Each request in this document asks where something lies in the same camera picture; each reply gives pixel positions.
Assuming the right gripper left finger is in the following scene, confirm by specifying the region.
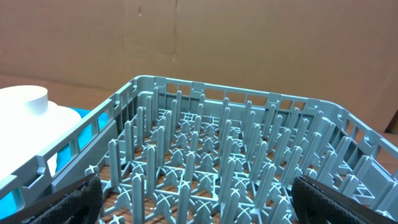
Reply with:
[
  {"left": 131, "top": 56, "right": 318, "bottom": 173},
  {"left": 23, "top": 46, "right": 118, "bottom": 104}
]
[{"left": 1, "top": 174, "right": 103, "bottom": 224}]

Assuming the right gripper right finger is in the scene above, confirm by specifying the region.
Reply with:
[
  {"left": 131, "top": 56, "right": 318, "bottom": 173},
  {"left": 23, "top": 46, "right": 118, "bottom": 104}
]
[{"left": 292, "top": 175, "right": 395, "bottom": 224}]

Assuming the teal plastic tray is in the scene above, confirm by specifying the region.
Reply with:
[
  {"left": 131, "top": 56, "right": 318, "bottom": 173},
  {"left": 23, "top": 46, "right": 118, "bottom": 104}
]
[{"left": 1, "top": 107, "right": 108, "bottom": 218}]

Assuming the large white plate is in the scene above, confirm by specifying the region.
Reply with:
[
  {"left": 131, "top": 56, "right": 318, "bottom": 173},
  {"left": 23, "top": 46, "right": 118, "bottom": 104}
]
[{"left": 1, "top": 101, "right": 81, "bottom": 180}]

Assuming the grey dish rack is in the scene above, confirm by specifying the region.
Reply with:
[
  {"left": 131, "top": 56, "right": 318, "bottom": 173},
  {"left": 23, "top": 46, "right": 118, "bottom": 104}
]
[{"left": 1, "top": 75, "right": 397, "bottom": 223}]

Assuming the white cup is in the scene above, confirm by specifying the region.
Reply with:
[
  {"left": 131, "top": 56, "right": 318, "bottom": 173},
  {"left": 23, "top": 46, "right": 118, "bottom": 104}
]
[{"left": 1, "top": 85, "right": 49, "bottom": 120}]

